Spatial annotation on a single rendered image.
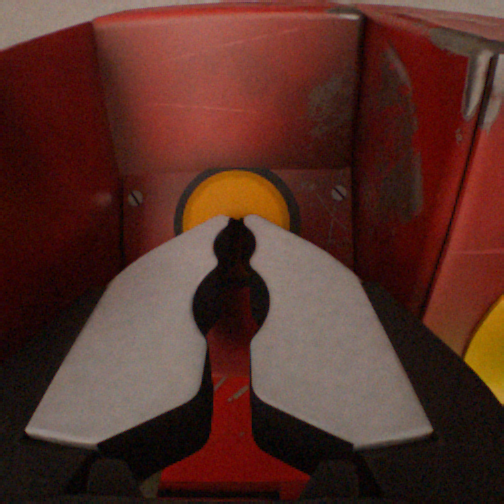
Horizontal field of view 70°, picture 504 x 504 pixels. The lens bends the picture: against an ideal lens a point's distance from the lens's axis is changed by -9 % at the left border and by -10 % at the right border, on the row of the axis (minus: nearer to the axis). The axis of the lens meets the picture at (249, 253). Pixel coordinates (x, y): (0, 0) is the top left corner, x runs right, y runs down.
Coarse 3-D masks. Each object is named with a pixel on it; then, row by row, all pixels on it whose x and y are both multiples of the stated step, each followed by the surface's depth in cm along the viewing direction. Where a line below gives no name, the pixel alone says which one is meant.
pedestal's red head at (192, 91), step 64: (0, 64) 7; (64, 64) 10; (128, 64) 12; (192, 64) 12; (256, 64) 13; (320, 64) 13; (384, 64) 11; (448, 64) 7; (0, 128) 7; (64, 128) 10; (128, 128) 14; (192, 128) 14; (256, 128) 14; (320, 128) 14; (384, 128) 11; (448, 128) 7; (0, 192) 7; (64, 192) 10; (128, 192) 15; (320, 192) 15; (384, 192) 11; (448, 192) 8; (0, 256) 7; (64, 256) 10; (128, 256) 15; (384, 256) 12; (448, 256) 8; (0, 320) 7; (448, 320) 9
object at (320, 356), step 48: (240, 240) 12; (288, 240) 10; (288, 288) 8; (336, 288) 8; (288, 336) 7; (336, 336) 7; (384, 336) 7; (288, 384) 6; (336, 384) 6; (384, 384) 6; (288, 432) 6; (336, 432) 5; (384, 432) 5
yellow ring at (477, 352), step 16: (496, 304) 9; (480, 320) 9; (496, 320) 9; (480, 336) 9; (496, 336) 9; (464, 352) 10; (480, 352) 10; (496, 352) 10; (480, 368) 10; (496, 368) 10; (496, 384) 11
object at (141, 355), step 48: (192, 240) 10; (144, 288) 9; (192, 288) 9; (96, 336) 7; (144, 336) 7; (192, 336) 7; (96, 384) 6; (144, 384) 6; (192, 384) 6; (48, 432) 5; (96, 432) 5; (144, 432) 6; (192, 432) 6; (144, 480) 6
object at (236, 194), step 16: (224, 176) 14; (240, 176) 14; (256, 176) 14; (208, 192) 14; (224, 192) 14; (240, 192) 14; (256, 192) 14; (272, 192) 14; (192, 208) 14; (208, 208) 14; (224, 208) 14; (240, 208) 14; (256, 208) 14; (272, 208) 14; (192, 224) 14; (288, 224) 14; (240, 256) 14; (240, 272) 14
